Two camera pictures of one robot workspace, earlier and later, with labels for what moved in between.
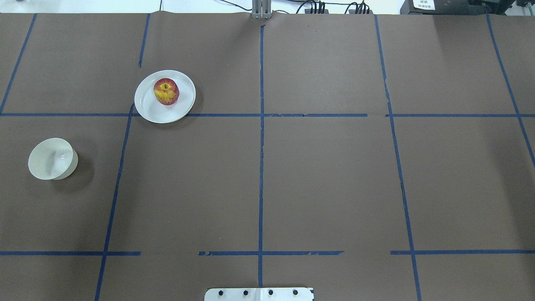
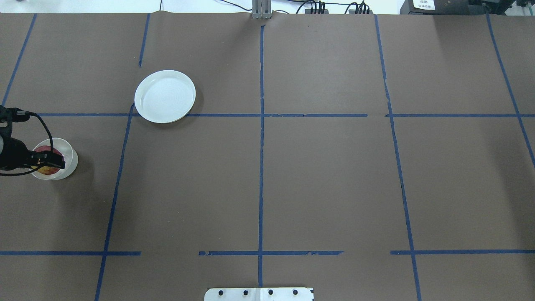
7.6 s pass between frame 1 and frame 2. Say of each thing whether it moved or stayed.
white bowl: stayed
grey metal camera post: stayed
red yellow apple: moved
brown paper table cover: stayed
